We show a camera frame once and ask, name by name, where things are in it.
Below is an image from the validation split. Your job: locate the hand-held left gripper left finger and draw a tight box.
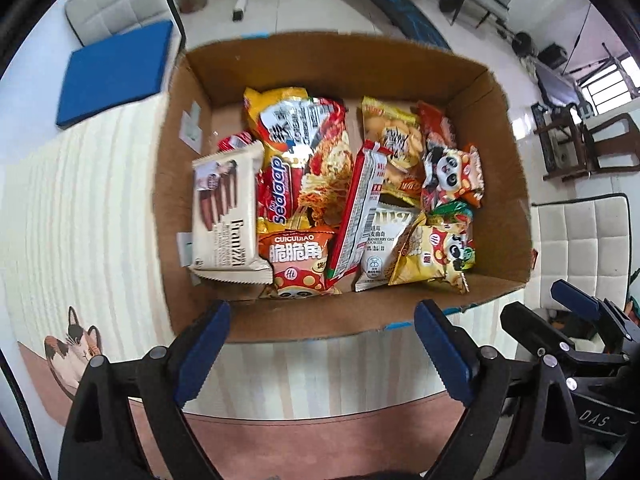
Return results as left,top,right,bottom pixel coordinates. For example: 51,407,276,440
60,299,232,480

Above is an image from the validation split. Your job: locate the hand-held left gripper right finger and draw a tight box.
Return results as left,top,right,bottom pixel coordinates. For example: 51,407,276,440
413,299,587,480

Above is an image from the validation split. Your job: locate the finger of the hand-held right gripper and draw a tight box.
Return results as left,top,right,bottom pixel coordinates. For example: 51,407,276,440
500,302,628,367
550,279,640,357

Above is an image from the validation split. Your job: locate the white cookie packet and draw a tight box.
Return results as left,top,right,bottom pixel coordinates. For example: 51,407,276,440
353,200,422,294

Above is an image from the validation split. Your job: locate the orange corn snack packet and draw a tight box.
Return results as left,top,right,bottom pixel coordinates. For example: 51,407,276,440
258,229,342,300

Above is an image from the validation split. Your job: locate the cardboard box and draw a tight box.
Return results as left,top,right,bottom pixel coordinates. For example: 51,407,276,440
152,32,539,345

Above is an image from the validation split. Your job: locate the white tufted seat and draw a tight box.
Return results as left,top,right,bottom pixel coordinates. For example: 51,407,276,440
64,0,174,47
529,193,632,312

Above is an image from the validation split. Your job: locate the yellow panda snack packet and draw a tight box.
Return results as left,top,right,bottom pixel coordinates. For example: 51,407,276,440
388,211,476,296

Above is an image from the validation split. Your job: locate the beige wafer packet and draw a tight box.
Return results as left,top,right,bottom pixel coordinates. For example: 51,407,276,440
189,141,274,287

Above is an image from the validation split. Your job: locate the long red-white biscuit packet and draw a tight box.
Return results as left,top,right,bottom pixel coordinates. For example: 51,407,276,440
324,140,397,284

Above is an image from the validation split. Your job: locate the dark wooden chair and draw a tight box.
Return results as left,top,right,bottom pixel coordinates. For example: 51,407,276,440
531,104,591,182
580,112,640,176

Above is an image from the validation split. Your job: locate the orange panda snack packet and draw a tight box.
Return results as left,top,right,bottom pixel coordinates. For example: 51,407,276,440
421,143,486,209

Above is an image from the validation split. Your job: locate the red noodle packet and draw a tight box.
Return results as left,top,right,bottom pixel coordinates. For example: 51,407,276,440
256,145,355,242

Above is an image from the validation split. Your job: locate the yellow biscuit packet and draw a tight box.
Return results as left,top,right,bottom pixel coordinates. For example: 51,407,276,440
360,95,427,207

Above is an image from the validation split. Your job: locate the yellow silver noodle packet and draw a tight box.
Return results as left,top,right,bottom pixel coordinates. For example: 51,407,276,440
243,86,349,162

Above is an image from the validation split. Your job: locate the black barbell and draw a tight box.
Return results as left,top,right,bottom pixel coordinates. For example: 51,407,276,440
440,0,540,59

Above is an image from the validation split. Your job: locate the blue cushion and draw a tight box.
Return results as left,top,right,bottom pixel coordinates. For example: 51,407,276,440
55,20,174,129

